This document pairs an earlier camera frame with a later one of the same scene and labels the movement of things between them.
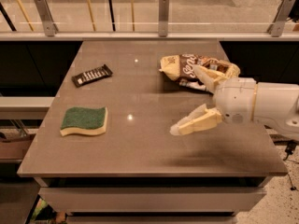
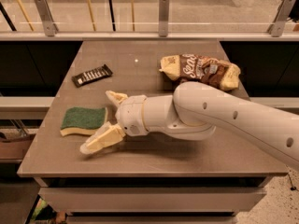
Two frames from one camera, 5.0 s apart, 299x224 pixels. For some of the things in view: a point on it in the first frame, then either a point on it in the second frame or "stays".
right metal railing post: (277, 25) stays
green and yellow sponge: (90, 120) stays
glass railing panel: (135, 8) stays
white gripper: (236, 99) → (130, 114)
